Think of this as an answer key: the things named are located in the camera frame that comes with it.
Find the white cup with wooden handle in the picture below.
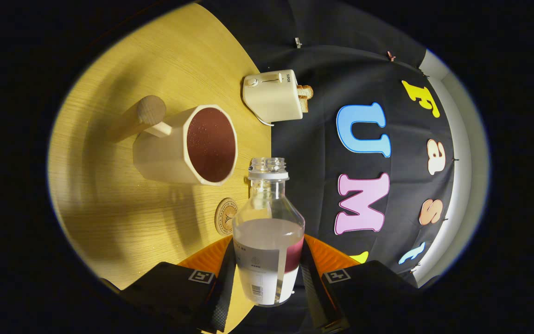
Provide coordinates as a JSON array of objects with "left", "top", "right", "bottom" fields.
[{"left": 109, "top": 95, "right": 239, "bottom": 186}]

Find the cream toaster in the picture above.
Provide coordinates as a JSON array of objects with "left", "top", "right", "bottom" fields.
[{"left": 242, "top": 70, "right": 305, "bottom": 123}]

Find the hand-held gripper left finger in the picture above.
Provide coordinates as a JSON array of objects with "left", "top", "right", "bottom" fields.
[{"left": 102, "top": 234, "right": 238, "bottom": 334}]

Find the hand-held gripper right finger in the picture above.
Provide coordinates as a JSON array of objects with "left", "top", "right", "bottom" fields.
[{"left": 299, "top": 234, "right": 420, "bottom": 334}]

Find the clear juice bottle white label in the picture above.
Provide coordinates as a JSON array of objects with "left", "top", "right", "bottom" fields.
[{"left": 232, "top": 157, "right": 305, "bottom": 308}]

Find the wooden table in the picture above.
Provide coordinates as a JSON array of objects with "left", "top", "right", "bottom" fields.
[{"left": 47, "top": 2, "right": 274, "bottom": 334}]

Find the black backdrop cloth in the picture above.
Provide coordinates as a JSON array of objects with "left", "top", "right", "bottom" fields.
[{"left": 202, "top": 0, "right": 455, "bottom": 334}]

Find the round cork coaster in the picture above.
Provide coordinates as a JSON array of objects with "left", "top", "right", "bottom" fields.
[{"left": 215, "top": 198, "right": 239, "bottom": 236}]

